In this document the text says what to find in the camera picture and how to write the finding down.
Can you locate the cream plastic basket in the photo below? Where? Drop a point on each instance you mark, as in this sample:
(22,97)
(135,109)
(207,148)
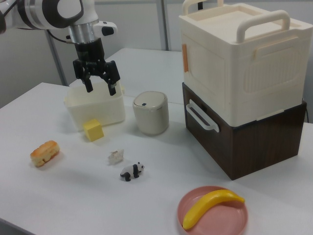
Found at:
(97,107)

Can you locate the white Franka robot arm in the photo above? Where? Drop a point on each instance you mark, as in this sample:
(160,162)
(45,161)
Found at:
(44,12)

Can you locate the yellow foam cube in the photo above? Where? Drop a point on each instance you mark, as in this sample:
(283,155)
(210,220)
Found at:
(93,130)

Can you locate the beige lidded trash can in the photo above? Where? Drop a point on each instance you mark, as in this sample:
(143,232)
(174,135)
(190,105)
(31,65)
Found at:
(151,113)

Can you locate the dark brown wooden drawer box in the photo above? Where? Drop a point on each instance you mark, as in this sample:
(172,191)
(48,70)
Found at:
(244,149)

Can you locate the toy panda figure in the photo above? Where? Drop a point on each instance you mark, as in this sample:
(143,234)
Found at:
(132,171)

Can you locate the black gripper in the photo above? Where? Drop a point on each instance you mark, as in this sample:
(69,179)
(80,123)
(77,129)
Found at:
(90,58)

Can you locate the toy bread loaf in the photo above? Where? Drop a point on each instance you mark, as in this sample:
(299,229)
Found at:
(45,153)

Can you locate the yellow toy banana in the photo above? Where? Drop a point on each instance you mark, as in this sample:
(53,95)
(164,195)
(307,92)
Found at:
(207,205)

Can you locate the pink plate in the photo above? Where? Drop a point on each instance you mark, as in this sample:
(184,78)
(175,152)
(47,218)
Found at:
(220,218)

